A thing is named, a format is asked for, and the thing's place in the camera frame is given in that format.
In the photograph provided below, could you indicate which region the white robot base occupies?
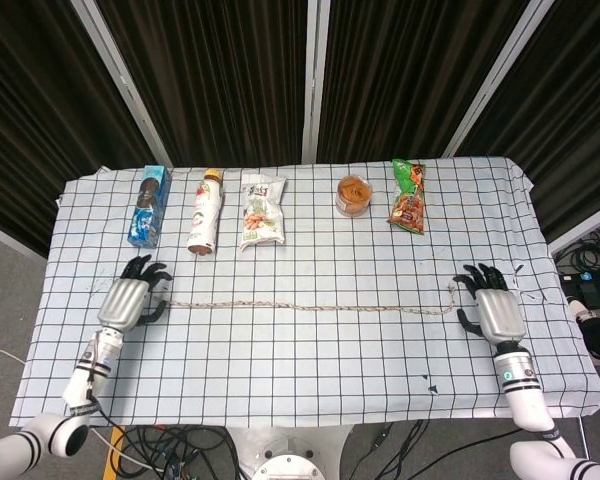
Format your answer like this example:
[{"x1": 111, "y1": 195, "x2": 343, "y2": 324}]
[{"x1": 228, "y1": 424, "x2": 357, "y2": 480}]

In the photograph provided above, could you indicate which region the white snack bag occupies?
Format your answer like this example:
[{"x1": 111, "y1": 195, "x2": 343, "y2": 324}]
[{"x1": 237, "y1": 171, "x2": 287, "y2": 253}]

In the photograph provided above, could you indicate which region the black pleated curtain panel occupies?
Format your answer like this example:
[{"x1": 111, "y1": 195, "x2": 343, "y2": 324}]
[
  {"x1": 316, "y1": 0, "x2": 532, "y2": 164},
  {"x1": 96, "y1": 0, "x2": 312, "y2": 169},
  {"x1": 454, "y1": 0, "x2": 600, "y2": 242},
  {"x1": 0, "y1": 0, "x2": 157, "y2": 259}
]

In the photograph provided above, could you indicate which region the grey partition post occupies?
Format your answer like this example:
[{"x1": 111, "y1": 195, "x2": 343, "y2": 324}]
[
  {"x1": 441, "y1": 0, "x2": 556, "y2": 159},
  {"x1": 300, "y1": 0, "x2": 331, "y2": 164},
  {"x1": 71, "y1": 0, "x2": 174, "y2": 169}
]

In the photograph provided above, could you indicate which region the yellow floor tape strip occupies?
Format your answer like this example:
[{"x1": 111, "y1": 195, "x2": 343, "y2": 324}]
[{"x1": 106, "y1": 425, "x2": 127, "y2": 474}]

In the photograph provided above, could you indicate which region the black floor cable bundle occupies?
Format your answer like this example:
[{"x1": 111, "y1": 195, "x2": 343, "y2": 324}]
[{"x1": 87, "y1": 424, "x2": 242, "y2": 480}]

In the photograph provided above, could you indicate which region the blue cookie box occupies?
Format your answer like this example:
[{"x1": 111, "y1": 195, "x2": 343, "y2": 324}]
[{"x1": 126, "y1": 164, "x2": 173, "y2": 249}]

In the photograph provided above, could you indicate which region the white floor cable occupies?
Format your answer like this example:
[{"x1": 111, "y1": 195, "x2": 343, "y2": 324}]
[{"x1": 0, "y1": 344, "x2": 27, "y2": 367}]

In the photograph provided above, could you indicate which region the drink bottle yellow cap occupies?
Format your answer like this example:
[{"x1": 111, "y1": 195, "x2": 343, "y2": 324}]
[{"x1": 186, "y1": 168, "x2": 225, "y2": 259}]

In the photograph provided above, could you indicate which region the clear round cookie tub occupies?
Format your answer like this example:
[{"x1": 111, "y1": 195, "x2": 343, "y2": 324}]
[{"x1": 334, "y1": 174, "x2": 373, "y2": 219}]

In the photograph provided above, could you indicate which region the electronics and cable pile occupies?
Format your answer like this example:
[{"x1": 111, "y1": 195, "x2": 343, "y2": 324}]
[{"x1": 553, "y1": 227, "x2": 600, "y2": 301}]

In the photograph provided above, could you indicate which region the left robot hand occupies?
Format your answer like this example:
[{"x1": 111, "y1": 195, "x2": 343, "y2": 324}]
[{"x1": 95, "y1": 254, "x2": 174, "y2": 334}]

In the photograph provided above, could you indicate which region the green snack bag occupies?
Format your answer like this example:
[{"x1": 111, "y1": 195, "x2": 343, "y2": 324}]
[{"x1": 387, "y1": 158, "x2": 427, "y2": 235}]

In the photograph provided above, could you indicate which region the beige braided rope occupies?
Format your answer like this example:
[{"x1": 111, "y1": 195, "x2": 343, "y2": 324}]
[{"x1": 167, "y1": 283, "x2": 459, "y2": 317}]

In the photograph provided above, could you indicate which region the white black-grid tablecloth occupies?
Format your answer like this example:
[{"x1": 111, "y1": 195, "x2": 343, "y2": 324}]
[{"x1": 8, "y1": 155, "x2": 600, "y2": 430}]

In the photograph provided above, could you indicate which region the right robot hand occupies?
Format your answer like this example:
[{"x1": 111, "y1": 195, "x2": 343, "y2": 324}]
[{"x1": 452, "y1": 263, "x2": 529, "y2": 347}]

